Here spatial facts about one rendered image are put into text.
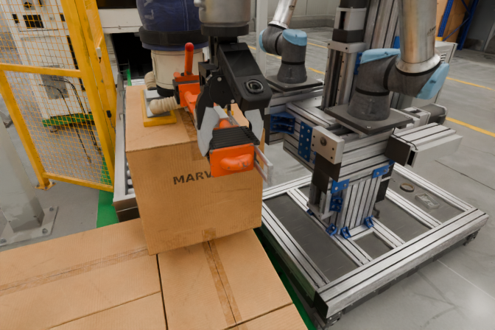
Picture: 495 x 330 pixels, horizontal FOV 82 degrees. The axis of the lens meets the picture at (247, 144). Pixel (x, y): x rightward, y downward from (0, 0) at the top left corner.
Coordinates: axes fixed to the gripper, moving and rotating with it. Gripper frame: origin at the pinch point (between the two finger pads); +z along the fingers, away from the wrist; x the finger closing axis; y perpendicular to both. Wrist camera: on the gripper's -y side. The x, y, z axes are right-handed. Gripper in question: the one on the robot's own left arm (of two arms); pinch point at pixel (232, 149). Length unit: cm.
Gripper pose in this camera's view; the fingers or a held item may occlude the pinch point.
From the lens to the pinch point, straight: 50.1
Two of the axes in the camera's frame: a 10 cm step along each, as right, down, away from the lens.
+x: -9.4, 1.6, -3.1
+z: 0.0, 8.8, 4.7
